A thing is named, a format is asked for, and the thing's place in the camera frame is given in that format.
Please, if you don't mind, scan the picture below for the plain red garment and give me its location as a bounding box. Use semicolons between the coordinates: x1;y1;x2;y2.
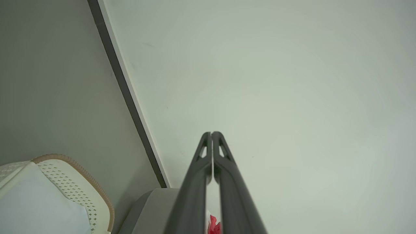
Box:
207;211;222;234

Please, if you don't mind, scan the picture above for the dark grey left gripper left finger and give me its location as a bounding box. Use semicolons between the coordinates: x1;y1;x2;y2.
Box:
164;132;213;234

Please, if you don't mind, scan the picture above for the white laundry basket brown rim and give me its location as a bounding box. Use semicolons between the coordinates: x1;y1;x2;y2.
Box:
0;154;115;234

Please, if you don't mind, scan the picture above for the grey fabric sofa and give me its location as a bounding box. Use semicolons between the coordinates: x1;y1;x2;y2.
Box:
119;188;208;234

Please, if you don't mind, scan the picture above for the pale white garment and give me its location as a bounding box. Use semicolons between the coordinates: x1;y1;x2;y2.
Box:
0;162;92;234

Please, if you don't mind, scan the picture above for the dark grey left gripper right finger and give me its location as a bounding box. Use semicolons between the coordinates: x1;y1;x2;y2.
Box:
212;131;267;234

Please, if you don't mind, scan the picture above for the black and white baseboard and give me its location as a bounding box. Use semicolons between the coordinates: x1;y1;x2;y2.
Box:
87;0;171;188

